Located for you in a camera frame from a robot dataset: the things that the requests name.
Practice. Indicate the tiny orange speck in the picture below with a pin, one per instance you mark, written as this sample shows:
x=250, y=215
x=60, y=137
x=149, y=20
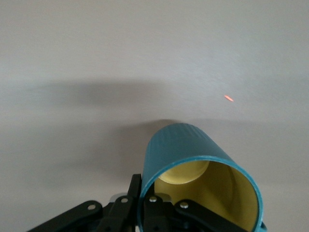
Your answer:
x=228, y=98

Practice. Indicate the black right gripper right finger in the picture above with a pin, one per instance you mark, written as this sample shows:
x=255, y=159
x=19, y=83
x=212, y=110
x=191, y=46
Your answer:
x=164, y=217

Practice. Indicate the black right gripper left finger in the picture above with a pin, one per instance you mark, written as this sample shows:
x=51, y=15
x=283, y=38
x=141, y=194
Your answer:
x=116, y=217

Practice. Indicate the teal cup yellow inside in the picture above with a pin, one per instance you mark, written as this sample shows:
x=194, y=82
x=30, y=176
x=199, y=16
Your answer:
x=193, y=145

